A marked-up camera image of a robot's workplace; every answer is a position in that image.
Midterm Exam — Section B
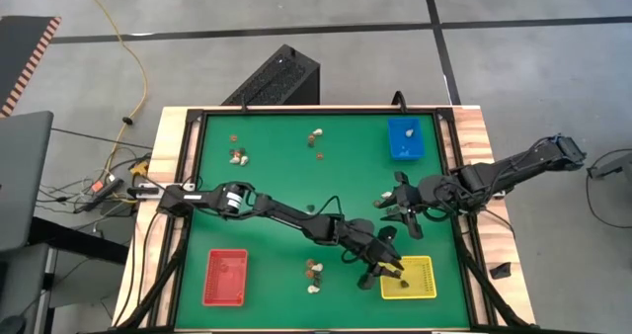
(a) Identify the thin black floor cable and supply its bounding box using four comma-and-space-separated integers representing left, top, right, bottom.
48, 125, 154, 152

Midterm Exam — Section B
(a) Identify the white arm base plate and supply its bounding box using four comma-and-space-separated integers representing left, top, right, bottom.
135, 184, 163, 200

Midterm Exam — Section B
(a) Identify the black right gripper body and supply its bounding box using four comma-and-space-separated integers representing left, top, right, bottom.
392, 172, 438, 240

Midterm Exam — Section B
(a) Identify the black computer tower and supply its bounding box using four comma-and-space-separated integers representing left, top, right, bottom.
220, 43, 321, 107

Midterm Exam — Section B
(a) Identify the green table mat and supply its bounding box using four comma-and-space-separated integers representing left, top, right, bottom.
175, 114, 471, 331

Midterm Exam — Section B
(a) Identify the grey desk panel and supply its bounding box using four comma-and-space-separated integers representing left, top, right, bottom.
0, 110, 55, 254

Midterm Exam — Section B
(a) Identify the black table edge cable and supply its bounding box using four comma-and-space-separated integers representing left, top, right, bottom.
391, 90, 409, 115

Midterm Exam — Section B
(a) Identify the black desk top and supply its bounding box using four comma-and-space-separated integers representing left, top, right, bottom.
27, 216, 130, 266

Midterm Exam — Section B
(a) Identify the black floor cable loop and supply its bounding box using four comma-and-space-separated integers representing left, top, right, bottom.
585, 148, 632, 230

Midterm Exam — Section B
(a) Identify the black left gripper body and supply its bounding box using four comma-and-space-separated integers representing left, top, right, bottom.
340, 217, 399, 292

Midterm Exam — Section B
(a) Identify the blue plastic basket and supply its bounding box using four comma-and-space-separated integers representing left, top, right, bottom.
386, 117, 426, 162

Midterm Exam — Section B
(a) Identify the black mat orange striped edge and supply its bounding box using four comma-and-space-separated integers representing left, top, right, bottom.
0, 15, 63, 120

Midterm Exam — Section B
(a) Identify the small black wedge object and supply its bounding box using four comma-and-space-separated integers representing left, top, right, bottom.
489, 261, 514, 281

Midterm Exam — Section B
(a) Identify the yellow floor cable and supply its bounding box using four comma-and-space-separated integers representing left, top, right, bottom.
78, 0, 150, 177

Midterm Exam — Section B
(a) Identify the red plastic basket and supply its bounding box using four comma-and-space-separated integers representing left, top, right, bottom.
201, 248, 249, 308

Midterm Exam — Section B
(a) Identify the black power strip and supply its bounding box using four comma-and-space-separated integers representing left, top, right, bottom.
72, 175, 125, 214

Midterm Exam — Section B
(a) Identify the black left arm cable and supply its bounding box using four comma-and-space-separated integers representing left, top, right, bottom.
310, 194, 347, 221

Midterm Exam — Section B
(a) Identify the yellow plastic basket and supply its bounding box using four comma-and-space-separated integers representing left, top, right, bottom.
379, 255, 438, 301

